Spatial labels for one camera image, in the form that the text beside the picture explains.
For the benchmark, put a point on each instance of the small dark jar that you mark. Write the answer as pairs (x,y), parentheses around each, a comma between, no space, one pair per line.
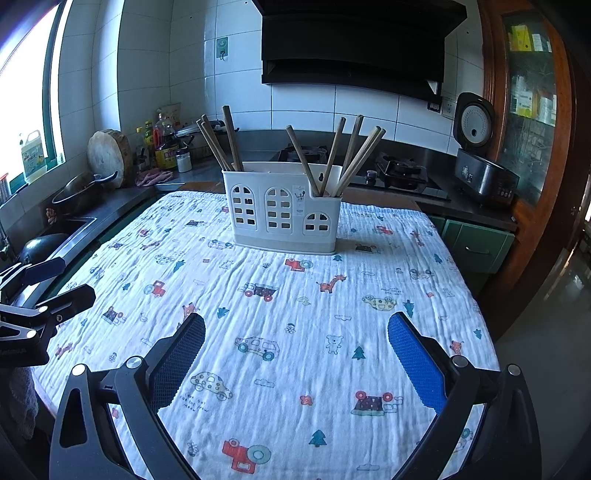
(140,163)

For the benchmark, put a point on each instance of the green and white boxes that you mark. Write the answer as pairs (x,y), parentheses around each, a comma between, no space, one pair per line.
(524,101)

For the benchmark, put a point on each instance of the green wall hook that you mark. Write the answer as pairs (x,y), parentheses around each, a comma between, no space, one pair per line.
(222,45)

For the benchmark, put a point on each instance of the wooden glass door cabinet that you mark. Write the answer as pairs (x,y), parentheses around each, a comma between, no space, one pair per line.
(496,69)

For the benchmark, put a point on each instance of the black rice cooker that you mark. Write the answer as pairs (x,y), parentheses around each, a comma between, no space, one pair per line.
(482,175)

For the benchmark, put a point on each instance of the window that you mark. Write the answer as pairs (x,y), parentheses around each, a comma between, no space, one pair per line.
(23,92)

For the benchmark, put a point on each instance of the dark sauce bottle yellow label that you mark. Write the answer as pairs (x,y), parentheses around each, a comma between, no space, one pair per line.
(165,154)

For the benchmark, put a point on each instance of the metal tray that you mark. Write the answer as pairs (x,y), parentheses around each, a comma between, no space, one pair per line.
(168,186)

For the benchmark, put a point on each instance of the black range hood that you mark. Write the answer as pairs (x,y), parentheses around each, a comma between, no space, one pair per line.
(351,46)

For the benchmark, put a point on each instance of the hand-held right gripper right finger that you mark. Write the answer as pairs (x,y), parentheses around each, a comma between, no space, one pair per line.
(415,364)

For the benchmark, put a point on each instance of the dark kitchen counter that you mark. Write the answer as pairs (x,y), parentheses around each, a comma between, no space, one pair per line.
(198,176)

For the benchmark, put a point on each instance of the black gas stove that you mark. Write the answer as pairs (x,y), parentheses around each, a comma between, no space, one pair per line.
(397,173)

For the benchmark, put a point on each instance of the white wall outlet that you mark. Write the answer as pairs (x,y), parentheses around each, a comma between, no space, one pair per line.
(449,108)

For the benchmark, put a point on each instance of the clear detergent bottle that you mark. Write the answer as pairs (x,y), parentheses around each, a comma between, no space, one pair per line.
(33,159)

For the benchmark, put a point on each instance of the steel pot with lid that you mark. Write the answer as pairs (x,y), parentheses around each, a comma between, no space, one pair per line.
(194,138)

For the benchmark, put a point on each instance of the round wooden cutting board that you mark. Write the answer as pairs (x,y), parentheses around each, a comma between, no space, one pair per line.
(106,157)

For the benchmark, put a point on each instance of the white plastic utensil holder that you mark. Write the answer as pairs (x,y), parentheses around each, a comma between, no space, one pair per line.
(277,242)

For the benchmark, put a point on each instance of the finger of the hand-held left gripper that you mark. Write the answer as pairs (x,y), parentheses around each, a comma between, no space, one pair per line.
(69,300)
(46,268)

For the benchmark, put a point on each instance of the white jar black lid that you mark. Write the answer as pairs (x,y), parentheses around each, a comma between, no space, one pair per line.
(183,162)

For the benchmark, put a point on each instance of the white printed cloth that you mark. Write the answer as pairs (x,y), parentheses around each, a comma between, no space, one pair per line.
(295,314)

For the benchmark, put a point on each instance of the steel sink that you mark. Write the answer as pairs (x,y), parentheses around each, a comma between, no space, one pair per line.
(74,226)

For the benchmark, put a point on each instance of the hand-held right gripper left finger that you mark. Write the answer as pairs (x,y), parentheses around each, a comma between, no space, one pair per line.
(178,364)

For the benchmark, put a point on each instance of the red patterned cloth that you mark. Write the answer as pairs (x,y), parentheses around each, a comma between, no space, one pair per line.
(50,215)

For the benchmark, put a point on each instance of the small clear bottle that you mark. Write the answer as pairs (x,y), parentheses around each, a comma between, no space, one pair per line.
(138,143)

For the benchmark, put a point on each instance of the pink rag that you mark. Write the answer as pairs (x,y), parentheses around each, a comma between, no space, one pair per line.
(152,177)

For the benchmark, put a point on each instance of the person's left forearm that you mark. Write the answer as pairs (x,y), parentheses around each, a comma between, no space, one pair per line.
(21,401)

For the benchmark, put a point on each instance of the black wall switch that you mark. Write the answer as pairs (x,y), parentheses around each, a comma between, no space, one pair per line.
(434,106)

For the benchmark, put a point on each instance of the black wok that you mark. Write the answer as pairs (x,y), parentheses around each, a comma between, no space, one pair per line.
(41,247)

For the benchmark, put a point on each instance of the green base cabinet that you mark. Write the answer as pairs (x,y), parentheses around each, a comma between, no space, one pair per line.
(480,249)

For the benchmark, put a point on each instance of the beige paper packet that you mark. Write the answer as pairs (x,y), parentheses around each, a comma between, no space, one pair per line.
(171,110)

